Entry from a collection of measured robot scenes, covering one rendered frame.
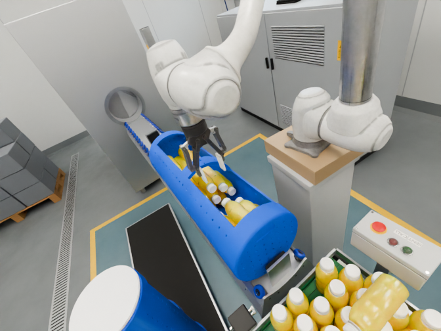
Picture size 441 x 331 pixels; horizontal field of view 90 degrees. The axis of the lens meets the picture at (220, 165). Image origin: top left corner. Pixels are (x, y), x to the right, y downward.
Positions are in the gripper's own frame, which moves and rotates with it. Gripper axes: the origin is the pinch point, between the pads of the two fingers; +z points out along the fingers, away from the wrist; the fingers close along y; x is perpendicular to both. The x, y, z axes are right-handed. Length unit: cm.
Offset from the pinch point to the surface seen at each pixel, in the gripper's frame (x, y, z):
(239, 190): -9.7, -11.9, 29.0
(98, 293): -10, 60, 28
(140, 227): -126, 56, 117
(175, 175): -25.2, 9.4, 12.0
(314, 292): 38, -5, 42
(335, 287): 44, -6, 24
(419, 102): -35, -273, 118
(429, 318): 62, -16, 24
